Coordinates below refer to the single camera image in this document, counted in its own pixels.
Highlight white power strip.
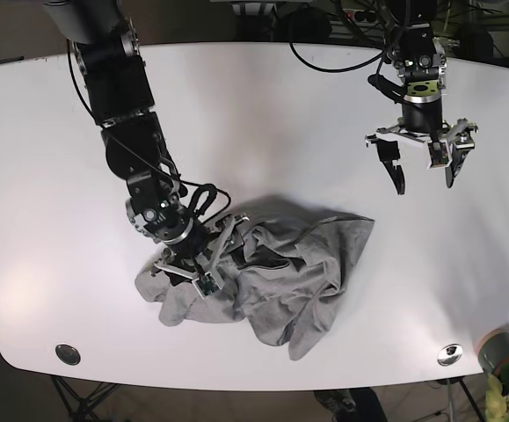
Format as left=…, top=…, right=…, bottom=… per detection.
left=343, top=8, right=382, bottom=25

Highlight black folding stand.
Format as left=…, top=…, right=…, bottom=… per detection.
left=50, top=375, right=120, bottom=422

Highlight table grommet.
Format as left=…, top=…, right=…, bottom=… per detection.
left=437, top=344, right=463, bottom=367
left=55, top=344, right=81, bottom=366

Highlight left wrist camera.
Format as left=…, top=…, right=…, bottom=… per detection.
left=427, top=142, right=450, bottom=169

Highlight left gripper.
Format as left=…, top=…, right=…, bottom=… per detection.
left=367, top=78, right=478, bottom=195

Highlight right table grommet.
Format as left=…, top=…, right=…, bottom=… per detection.
left=437, top=344, right=463, bottom=367

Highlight grey plant pot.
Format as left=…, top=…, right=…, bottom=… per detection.
left=475, top=329, right=509, bottom=376

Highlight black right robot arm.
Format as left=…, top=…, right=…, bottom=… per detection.
left=43, top=1, right=243, bottom=297

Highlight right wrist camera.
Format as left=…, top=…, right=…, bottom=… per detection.
left=194, top=273, right=221, bottom=298

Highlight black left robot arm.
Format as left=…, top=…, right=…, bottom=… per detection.
left=366, top=1, right=478, bottom=195

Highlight left table grommet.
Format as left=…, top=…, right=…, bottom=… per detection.
left=55, top=344, right=81, bottom=366

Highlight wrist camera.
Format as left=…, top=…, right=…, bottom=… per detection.
left=427, top=142, right=450, bottom=169
left=194, top=273, right=221, bottom=298

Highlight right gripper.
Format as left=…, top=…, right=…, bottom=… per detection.
left=126, top=200, right=250, bottom=290

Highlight tangled black cables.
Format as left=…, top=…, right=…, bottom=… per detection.
left=280, top=0, right=509, bottom=74

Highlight dark shoe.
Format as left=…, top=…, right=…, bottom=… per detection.
left=314, top=389, right=357, bottom=421

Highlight grey T-shirt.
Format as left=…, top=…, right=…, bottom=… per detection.
left=135, top=196, right=374, bottom=360

